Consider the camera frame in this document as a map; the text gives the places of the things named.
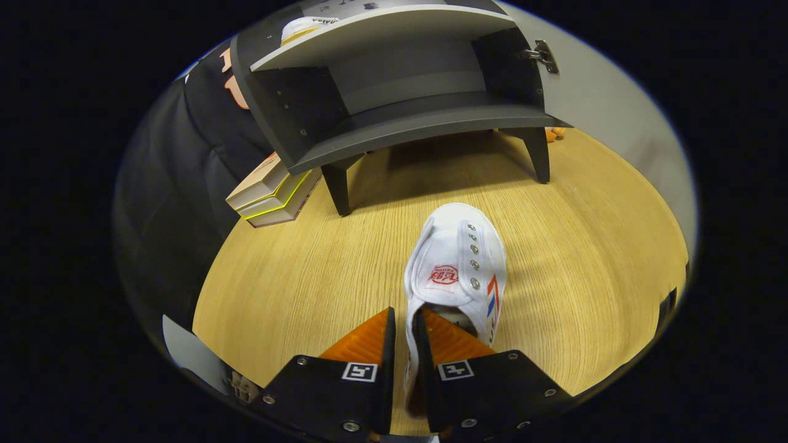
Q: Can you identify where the black backdrop cloth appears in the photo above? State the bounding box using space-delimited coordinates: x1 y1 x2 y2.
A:
113 40 278 345

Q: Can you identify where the pale grey panel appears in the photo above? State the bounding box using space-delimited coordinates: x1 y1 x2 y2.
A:
161 314 238 396

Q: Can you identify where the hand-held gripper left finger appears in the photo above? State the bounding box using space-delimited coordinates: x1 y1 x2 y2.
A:
249 306 396 443

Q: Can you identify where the metal door hinge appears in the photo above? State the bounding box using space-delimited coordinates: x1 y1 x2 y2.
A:
520 39 561 76

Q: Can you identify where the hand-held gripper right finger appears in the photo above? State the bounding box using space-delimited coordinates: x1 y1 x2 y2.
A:
411 308 576 439

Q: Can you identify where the white canvas shoe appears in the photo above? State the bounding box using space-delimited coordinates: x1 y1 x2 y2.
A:
403 202 509 419
280 16 340 47

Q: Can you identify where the brown edged book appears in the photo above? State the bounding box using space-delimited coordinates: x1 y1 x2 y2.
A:
247 169 324 229

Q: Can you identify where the dark grey shoe cabinet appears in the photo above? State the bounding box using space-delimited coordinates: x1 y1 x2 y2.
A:
229 0 573 217

